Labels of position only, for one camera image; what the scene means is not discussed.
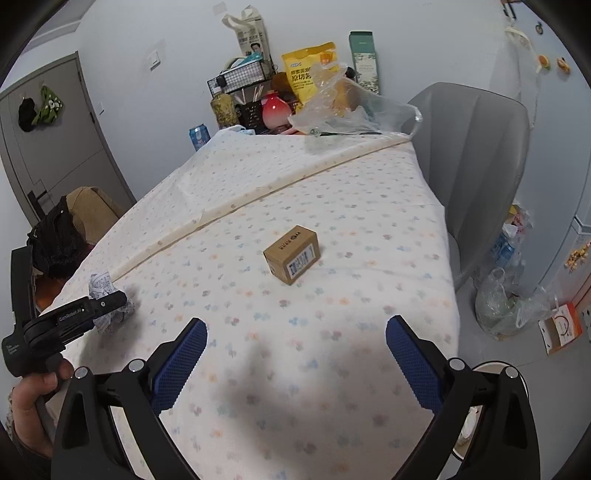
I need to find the white trash bin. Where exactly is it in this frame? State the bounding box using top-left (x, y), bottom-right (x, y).
top-left (450, 360), bottom-right (527, 462)

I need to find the white plastic bag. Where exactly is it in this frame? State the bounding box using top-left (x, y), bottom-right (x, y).
top-left (489, 203), bottom-right (534, 278)

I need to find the red vase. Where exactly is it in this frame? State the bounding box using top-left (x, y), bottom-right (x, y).
top-left (261, 91), bottom-right (291, 127)

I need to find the green hanging cloth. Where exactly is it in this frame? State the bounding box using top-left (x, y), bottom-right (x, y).
top-left (32, 85), bottom-right (65, 126)

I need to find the blue drink can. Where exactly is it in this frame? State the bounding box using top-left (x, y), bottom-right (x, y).
top-left (188, 123), bottom-right (211, 152)

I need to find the hanging clear plastic bag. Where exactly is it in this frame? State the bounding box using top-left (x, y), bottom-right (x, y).
top-left (503, 25), bottom-right (543, 134)

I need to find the black door handle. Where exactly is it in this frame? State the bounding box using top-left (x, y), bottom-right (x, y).
top-left (27, 189), bottom-right (51, 217)

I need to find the cluster of small magnets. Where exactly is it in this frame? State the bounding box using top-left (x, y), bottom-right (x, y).
top-left (564, 244), bottom-right (591, 273)

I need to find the clear bag of bottles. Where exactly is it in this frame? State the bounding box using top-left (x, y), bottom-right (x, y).
top-left (475, 267), bottom-right (559, 341)

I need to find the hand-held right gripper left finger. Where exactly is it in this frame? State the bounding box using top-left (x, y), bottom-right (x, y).
top-left (50, 318), bottom-right (207, 480)

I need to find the white fridge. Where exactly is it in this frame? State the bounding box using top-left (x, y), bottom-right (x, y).
top-left (489, 0), bottom-right (591, 333)

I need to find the yellow snack bag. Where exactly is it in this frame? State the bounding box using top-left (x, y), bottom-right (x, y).
top-left (281, 42), bottom-right (340, 104)

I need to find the black utensil holder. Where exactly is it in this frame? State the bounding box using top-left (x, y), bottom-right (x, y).
top-left (235, 102), bottom-right (266, 130)

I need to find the small cardboard box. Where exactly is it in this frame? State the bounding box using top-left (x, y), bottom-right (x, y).
top-left (263, 224), bottom-right (321, 286)

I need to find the white receipt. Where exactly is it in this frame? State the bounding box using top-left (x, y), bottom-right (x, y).
top-left (88, 271), bottom-right (136, 334)

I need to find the table with floral cloth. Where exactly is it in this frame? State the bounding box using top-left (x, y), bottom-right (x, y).
top-left (34, 124), bottom-right (465, 480)

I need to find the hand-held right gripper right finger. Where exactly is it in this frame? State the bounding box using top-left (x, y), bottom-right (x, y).
top-left (385, 315), bottom-right (541, 480)

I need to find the person's left hand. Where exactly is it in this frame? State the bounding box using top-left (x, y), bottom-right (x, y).
top-left (7, 359), bottom-right (75, 457)

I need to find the black hat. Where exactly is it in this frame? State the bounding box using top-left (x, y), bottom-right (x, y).
top-left (17, 98), bottom-right (38, 132)

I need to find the black wire basket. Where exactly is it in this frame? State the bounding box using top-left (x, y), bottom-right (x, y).
top-left (207, 60), bottom-right (278, 95)

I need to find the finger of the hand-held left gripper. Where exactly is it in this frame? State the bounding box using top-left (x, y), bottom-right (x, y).
top-left (88, 292), bottom-right (129, 319)

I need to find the tall green box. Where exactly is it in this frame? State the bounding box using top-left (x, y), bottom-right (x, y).
top-left (348, 31), bottom-right (382, 95)

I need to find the glass jar of pickles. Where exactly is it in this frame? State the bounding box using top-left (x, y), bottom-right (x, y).
top-left (210, 92), bottom-right (236, 129)

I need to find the grey upholstered chair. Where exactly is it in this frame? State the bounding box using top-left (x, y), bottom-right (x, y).
top-left (406, 82), bottom-right (531, 294)

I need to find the clear bag with bread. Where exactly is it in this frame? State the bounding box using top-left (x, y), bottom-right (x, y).
top-left (287, 62), bottom-right (423, 138)

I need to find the orange cardboard box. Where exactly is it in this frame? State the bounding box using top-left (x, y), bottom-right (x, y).
top-left (538, 302), bottom-right (583, 356)

